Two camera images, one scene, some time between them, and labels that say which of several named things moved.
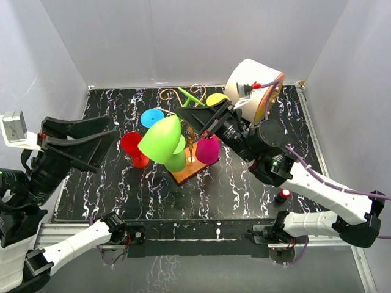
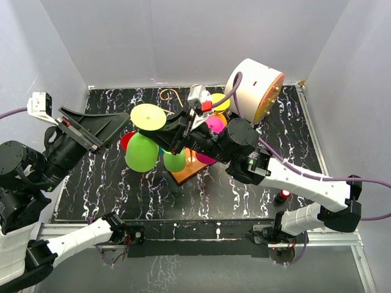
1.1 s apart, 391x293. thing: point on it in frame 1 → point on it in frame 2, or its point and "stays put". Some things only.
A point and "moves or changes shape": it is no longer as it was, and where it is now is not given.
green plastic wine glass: (160, 141) moves or changes shape
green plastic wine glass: (178, 161) stays put
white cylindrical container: (262, 99) stays put
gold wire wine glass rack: (193, 165) stays put
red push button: (281, 197) stays put
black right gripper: (203, 119) → (176, 133)
